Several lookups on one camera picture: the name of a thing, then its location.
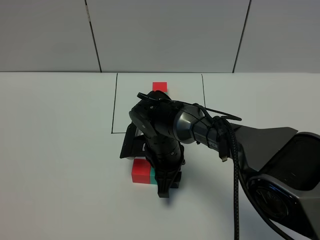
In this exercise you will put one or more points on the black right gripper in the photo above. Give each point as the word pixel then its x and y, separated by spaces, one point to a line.
pixel 166 156

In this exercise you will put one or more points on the green cube block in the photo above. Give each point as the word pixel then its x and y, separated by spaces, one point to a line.
pixel 152 175

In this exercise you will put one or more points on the red cube block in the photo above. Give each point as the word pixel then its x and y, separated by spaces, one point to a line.
pixel 140 172

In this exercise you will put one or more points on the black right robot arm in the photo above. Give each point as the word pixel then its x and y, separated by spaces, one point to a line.
pixel 278 169

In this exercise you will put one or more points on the black outlined template sheet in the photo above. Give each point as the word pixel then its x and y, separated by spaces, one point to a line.
pixel 185 87

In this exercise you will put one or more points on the red template cube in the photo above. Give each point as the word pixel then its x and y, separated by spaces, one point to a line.
pixel 160 86

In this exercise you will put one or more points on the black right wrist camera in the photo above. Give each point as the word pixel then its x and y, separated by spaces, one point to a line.
pixel 134 143

